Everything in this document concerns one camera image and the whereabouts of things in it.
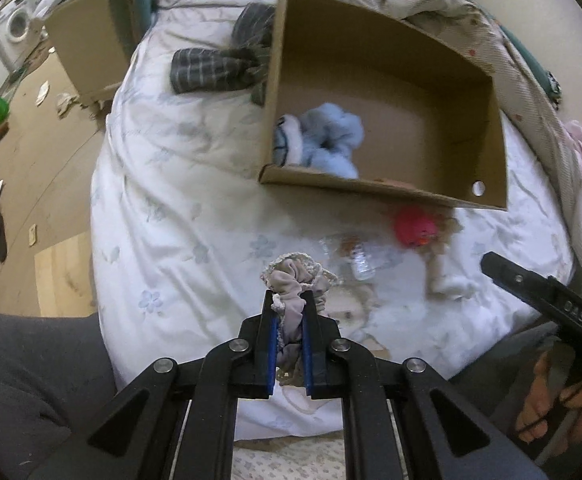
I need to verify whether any white floral bed sheet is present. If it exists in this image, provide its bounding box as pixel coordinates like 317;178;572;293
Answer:
90;0;576;441

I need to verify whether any light blue plush toy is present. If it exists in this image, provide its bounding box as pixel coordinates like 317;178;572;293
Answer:
271;102;367;181

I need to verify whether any floral floor mat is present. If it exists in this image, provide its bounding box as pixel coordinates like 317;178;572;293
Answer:
230;432;352;480

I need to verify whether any grey lace-trimmed scrunchie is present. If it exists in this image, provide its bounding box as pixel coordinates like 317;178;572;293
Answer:
261;252;339;386

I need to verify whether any grey plaid cloth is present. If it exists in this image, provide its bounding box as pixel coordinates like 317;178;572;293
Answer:
170;2;277;107

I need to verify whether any white washing machine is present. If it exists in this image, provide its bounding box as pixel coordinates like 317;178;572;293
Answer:
0;0;39;72

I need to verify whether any beige floral quilt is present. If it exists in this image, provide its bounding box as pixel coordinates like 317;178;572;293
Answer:
216;0;582;266

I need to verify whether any cardboard box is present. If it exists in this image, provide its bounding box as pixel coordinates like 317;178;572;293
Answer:
257;0;509;211
44;0;143;107

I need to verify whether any teal bed frame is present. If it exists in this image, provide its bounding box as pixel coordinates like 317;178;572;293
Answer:
500;24;564;103

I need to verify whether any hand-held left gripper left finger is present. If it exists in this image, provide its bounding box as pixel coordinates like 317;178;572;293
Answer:
28;290;278;480

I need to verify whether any light wooden board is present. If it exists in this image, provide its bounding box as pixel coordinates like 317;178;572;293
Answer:
34;236;98;319

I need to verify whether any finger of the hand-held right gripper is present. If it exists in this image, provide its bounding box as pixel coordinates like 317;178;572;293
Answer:
481;251;570;312

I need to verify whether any clear plastic bottle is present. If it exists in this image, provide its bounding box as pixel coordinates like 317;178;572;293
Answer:
320;234;378;282

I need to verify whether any person's grey trouser leg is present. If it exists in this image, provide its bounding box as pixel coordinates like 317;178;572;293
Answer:
0;309;118;480

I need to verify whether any red plush ball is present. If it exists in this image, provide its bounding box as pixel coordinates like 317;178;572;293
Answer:
393;205;442;249

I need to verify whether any beige plush doll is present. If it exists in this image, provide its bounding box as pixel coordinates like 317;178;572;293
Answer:
421;214;480;302

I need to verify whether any closed cardboard box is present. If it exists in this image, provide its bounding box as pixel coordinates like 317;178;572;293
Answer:
44;0;143;107

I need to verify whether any person's right hand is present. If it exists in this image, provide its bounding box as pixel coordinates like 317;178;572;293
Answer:
515;347;582;444

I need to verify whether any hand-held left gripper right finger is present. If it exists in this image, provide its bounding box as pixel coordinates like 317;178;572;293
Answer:
304;290;546;480

